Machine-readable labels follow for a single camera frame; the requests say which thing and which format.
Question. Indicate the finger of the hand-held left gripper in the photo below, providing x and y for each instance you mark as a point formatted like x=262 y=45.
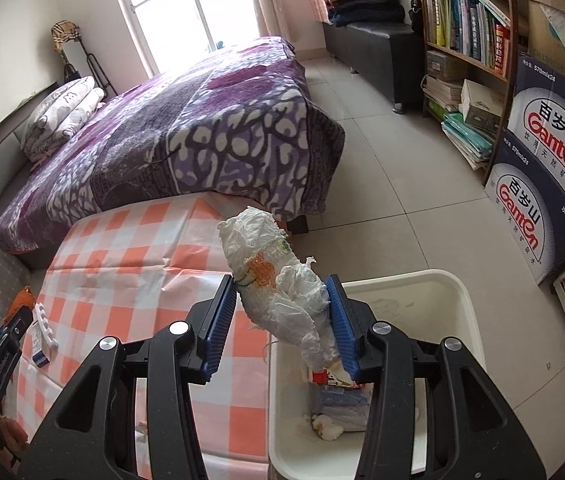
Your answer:
x=12 y=335

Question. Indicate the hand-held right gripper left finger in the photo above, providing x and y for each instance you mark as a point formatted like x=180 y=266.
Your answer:
x=217 y=330

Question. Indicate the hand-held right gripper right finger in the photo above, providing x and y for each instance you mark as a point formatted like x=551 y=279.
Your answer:
x=345 y=330

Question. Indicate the red white tissue packet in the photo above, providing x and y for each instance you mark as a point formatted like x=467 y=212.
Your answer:
x=332 y=377

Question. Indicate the white plastic wrapper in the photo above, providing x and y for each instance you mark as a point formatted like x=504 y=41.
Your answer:
x=272 y=285

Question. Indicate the white plastic bin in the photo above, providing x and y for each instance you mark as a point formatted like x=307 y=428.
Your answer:
x=442 y=310

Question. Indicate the white blue medicine box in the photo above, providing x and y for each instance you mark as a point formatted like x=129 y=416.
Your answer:
x=45 y=332

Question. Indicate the orange peel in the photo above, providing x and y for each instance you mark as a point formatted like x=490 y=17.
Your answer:
x=20 y=302

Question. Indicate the pale blue packet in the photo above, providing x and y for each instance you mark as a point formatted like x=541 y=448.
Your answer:
x=342 y=405

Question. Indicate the orange white checked tablecloth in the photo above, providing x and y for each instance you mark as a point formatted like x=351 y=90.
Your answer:
x=137 y=270

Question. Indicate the crumpled white tissue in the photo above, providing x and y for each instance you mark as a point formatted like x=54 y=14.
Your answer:
x=327 y=429

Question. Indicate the bed with purple bedspread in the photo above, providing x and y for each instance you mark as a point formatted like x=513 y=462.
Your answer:
x=187 y=135

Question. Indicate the navy water carton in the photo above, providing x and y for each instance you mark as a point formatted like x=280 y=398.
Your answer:
x=527 y=220
x=557 y=125

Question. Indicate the folded floral quilt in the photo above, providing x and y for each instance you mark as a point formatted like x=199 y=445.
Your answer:
x=62 y=115

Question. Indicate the stack of teal books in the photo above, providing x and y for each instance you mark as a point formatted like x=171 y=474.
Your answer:
x=467 y=140

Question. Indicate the white tissue box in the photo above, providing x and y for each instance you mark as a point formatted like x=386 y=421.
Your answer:
x=482 y=105

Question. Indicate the black coat rack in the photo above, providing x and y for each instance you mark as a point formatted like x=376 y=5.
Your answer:
x=92 y=70

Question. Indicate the black leather bench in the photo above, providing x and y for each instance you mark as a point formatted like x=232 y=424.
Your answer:
x=377 y=55

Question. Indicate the plaid scarf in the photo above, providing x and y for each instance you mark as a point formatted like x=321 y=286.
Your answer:
x=65 y=35

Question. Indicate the black hanging bag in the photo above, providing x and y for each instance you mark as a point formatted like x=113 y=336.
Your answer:
x=416 y=15

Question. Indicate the window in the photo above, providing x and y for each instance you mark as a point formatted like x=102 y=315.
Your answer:
x=182 y=5

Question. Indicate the row of upright books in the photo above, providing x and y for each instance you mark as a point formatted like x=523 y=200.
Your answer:
x=467 y=25

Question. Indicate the wooden bookshelf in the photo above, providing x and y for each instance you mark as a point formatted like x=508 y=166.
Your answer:
x=512 y=30

